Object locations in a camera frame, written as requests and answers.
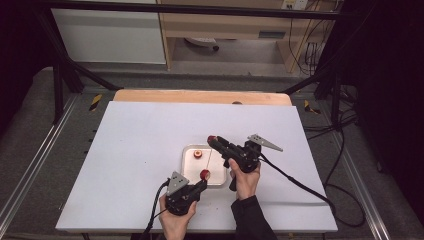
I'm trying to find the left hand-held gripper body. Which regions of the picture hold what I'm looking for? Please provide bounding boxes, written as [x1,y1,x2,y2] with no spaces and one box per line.
[165,171,201,216]

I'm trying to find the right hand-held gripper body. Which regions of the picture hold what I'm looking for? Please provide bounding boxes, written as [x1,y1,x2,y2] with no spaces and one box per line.
[221,133,284,192]

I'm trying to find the square metal tray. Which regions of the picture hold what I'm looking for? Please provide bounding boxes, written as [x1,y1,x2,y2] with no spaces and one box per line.
[181,143,229,188]

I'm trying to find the person's left hand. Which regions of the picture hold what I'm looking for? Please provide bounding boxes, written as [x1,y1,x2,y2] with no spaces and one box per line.
[159,194,198,240]

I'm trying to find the person's right hand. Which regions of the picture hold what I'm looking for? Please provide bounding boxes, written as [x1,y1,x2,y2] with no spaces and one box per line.
[228,159,262,201]

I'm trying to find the wooden table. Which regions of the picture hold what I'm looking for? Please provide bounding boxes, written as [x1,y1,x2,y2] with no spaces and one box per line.
[113,88,293,107]

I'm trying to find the yellow clamp right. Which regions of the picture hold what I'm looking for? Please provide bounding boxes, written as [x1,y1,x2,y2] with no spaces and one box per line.
[303,99,322,115]

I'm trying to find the yellow clamp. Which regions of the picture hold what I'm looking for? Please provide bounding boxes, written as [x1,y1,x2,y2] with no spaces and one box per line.
[303,99,322,115]
[88,94,103,112]

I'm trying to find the office chair base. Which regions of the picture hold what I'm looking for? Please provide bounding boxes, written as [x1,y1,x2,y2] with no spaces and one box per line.
[184,37,221,52]

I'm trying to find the light wooden desk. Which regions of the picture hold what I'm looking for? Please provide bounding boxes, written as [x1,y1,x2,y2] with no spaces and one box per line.
[156,0,338,73]

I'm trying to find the yellow clamp left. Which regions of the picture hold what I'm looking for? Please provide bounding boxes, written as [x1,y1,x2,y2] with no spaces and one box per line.
[88,94,103,112]

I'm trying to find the white cabinet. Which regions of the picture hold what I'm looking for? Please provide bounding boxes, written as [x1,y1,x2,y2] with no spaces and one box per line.
[49,8,167,65]

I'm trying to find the black curtain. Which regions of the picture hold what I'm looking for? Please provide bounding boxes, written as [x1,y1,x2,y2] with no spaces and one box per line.
[341,0,424,221]
[0,0,46,138]

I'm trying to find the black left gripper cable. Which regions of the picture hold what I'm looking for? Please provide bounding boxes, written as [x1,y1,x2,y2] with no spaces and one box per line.
[139,179,172,240]

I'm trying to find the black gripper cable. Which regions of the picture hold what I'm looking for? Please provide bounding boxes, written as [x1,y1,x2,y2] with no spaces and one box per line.
[259,152,366,228]
[139,179,172,240]

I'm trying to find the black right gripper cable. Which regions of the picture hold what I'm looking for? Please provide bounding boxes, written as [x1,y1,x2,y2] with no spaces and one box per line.
[259,152,366,228]

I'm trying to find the black floor cables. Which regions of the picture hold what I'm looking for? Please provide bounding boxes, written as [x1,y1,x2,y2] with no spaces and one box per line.
[303,84,359,142]

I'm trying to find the aluminium floor rail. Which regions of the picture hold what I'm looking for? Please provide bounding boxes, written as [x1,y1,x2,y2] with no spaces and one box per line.
[0,94,80,222]
[328,131,392,240]

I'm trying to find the hanging black cables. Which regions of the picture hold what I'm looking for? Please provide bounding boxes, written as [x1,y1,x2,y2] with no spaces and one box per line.
[287,9,336,77]

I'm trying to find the black metal frame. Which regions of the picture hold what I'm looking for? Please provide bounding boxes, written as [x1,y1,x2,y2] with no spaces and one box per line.
[33,0,345,132]

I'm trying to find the white wall socket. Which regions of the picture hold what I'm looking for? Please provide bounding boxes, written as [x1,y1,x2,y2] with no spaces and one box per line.
[281,0,309,11]

